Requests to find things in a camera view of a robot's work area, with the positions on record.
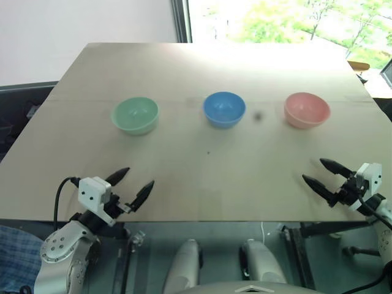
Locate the dark monitor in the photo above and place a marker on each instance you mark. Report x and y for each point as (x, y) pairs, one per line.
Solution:
(386, 78)

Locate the blue plastic bowl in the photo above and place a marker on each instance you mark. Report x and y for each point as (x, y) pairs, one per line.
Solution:
(224, 111)

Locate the pink-red plastic bowl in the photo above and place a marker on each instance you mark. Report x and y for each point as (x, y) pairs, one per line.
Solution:
(306, 111)

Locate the blue plaid cloth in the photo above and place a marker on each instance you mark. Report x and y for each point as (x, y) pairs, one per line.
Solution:
(15, 260)

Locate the silver clamp knob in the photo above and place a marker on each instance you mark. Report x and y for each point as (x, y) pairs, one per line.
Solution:
(137, 238)

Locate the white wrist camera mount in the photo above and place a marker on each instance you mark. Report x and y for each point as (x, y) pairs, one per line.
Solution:
(370, 179)
(92, 193)

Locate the green plastic bowl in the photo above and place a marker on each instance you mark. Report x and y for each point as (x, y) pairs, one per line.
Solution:
(134, 114)

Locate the silver robot torso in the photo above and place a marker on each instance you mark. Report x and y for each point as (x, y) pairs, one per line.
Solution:
(245, 288)

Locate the silver robot leg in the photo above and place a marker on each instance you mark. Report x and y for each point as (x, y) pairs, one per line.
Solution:
(263, 263)
(183, 266)

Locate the silver left robot leg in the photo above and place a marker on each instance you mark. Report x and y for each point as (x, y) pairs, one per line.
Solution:
(183, 266)

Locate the dark window frame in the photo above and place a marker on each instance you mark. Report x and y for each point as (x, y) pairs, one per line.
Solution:
(181, 20)

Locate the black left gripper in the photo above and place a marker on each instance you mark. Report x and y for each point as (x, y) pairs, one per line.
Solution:
(114, 205)

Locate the dark furniture with white tag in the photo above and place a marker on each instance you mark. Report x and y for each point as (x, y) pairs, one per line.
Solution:
(21, 119)

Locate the black table frame bar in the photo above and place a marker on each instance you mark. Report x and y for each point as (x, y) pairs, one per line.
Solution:
(330, 228)

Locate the black table leg post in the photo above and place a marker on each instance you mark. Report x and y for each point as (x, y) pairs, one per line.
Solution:
(301, 260)

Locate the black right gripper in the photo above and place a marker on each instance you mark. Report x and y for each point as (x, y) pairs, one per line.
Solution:
(347, 193)

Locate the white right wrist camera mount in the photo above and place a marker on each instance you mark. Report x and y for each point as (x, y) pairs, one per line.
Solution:
(370, 179)

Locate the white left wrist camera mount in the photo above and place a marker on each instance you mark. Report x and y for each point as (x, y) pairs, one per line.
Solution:
(92, 193)

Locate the silver right robot leg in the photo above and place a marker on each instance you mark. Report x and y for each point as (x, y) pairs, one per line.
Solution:
(263, 263)

